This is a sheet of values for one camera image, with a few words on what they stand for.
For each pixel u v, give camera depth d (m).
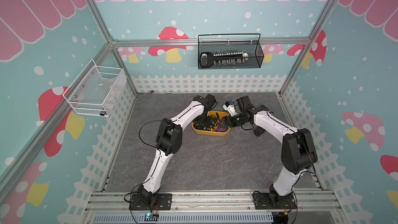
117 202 0.76
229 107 0.83
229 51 0.92
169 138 0.59
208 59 0.90
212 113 1.03
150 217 0.73
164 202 0.75
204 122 0.87
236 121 0.79
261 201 0.74
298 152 0.48
